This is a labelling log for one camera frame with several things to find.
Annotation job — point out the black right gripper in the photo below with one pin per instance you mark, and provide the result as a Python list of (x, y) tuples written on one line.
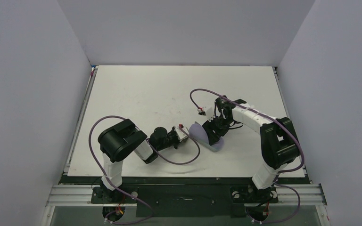
[(212, 129)]

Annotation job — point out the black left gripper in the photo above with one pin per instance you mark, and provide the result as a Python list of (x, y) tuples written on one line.
[(175, 138)]

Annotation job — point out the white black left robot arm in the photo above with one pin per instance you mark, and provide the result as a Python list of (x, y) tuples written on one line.
[(117, 143)]

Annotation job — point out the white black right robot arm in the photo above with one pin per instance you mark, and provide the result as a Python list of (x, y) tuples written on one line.
[(279, 144)]

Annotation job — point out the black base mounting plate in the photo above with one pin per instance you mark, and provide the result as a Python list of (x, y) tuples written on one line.
[(233, 201)]

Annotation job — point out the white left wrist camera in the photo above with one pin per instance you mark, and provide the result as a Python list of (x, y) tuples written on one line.
[(182, 133)]

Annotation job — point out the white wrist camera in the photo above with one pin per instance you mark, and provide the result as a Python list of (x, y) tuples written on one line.
[(182, 133), (208, 112)]

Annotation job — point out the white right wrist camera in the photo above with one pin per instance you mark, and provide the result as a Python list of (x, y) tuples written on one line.
[(208, 112)]

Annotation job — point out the aluminium front frame rail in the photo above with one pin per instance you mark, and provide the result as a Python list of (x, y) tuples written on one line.
[(80, 195)]

